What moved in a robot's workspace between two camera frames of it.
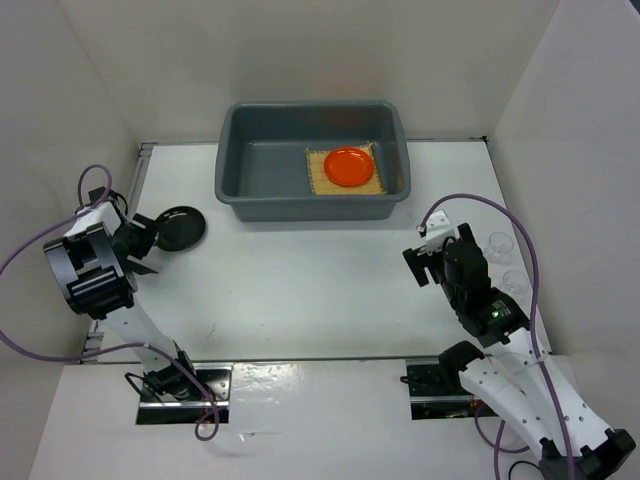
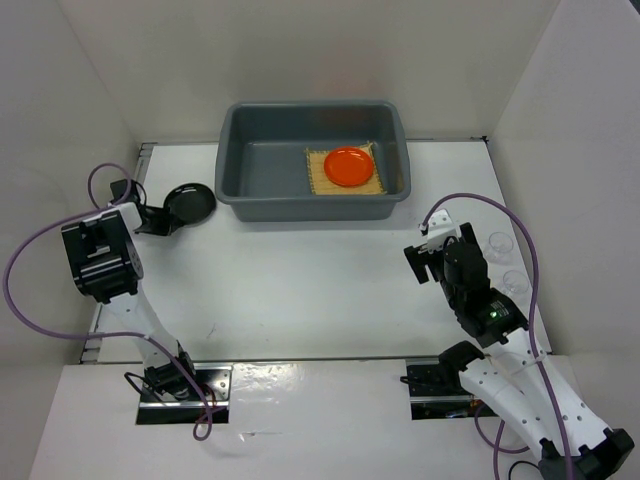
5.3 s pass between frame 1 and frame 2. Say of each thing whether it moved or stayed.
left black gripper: moved
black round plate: moved
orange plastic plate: stayed
